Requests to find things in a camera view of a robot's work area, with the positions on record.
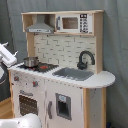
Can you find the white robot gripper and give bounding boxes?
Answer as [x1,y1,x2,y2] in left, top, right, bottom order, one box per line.
[0,43,17,67]

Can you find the white microwave door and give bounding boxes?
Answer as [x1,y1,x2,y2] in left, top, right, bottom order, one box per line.
[56,14,80,33]

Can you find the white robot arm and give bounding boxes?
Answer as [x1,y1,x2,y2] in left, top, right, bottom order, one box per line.
[0,43,42,128]

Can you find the wooden toy kitchen unit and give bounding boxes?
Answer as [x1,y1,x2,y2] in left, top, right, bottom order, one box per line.
[9,10,115,128]

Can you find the small metal pot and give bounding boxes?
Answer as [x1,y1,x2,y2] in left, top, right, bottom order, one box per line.
[23,57,39,67]

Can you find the red oven knob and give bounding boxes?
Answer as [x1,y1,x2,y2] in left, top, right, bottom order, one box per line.
[33,81,38,87]

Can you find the black stovetop with red burner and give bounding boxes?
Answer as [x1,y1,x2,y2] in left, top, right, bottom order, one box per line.
[20,62,57,73]

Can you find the grey range hood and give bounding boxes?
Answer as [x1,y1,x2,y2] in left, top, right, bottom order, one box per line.
[26,15,54,34]

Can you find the oven door with window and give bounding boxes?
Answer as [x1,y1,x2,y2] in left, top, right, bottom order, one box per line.
[19,90,38,116]

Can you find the grey toy sink basin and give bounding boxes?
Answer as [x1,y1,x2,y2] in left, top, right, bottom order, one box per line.
[53,67,93,81]

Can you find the black toy faucet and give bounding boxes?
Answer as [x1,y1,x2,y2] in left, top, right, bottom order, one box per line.
[77,50,95,70]

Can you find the white cabinet door with dispenser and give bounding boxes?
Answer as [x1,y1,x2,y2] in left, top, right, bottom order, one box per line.
[46,81,83,128]

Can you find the microwave button panel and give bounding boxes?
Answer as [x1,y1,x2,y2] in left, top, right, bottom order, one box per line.
[80,14,88,33]

